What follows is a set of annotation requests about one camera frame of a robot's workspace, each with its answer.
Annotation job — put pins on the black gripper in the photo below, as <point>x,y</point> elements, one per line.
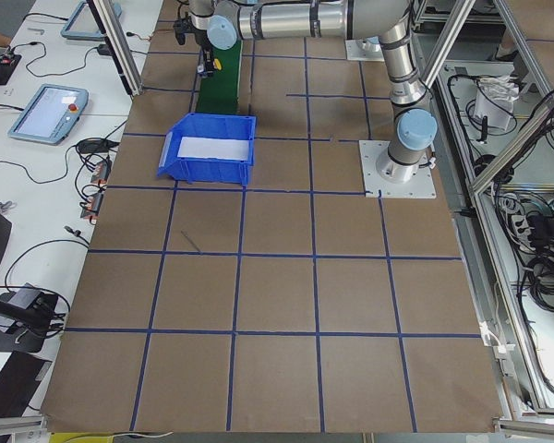
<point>207,52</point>

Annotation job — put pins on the yellow push button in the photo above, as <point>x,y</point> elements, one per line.
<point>208,68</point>

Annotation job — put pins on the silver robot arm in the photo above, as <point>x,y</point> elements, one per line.
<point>219,25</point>

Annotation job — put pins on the green conveyor belt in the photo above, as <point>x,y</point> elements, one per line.
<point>219,94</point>

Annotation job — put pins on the far teach pendant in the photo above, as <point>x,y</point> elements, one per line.
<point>81,25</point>

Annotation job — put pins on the teach pendant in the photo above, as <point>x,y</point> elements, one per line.
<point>81,25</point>
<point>50,115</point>

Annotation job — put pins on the white foam pad left bin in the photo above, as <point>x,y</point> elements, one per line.
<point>213,148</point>

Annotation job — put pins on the left blue plastic bin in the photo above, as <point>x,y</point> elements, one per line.
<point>208,170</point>

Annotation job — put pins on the near teach pendant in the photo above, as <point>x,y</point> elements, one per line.
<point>50,115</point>

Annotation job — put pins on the aluminium frame post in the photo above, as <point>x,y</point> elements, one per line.
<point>115,39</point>

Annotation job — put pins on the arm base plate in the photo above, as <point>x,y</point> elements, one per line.
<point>383,178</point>
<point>364,50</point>

